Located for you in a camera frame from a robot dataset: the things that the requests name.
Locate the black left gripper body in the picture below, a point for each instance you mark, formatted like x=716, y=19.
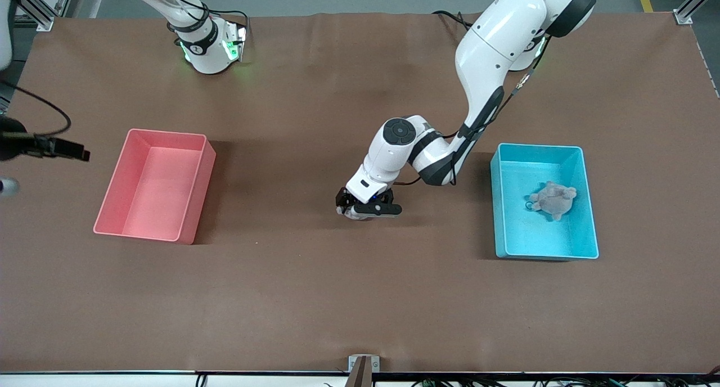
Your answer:
x=343, y=197

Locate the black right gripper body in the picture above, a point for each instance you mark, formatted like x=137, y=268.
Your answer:
x=11, y=145

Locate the grey plush toy with face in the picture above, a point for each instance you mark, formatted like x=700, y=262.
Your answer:
x=357, y=215

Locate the grey plush toy plain back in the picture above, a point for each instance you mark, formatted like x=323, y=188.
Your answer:
x=554, y=201

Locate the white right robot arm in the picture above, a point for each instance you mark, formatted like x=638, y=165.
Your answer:
x=202, y=49

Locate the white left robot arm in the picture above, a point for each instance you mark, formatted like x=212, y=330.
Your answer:
x=495, y=38

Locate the pink plastic box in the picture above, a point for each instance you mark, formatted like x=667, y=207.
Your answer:
x=163, y=218

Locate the blue plastic box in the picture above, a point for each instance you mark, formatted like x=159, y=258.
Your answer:
x=540, y=241

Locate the brown table mat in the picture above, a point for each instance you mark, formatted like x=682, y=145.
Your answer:
x=360, y=297

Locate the grey metal mat clamp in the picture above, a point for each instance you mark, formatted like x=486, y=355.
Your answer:
x=352, y=365

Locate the aluminium frame post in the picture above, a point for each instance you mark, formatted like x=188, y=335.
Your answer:
x=697, y=1
x=39, y=10

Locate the white table edge rail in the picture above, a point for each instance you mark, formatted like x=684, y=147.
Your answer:
x=95, y=380

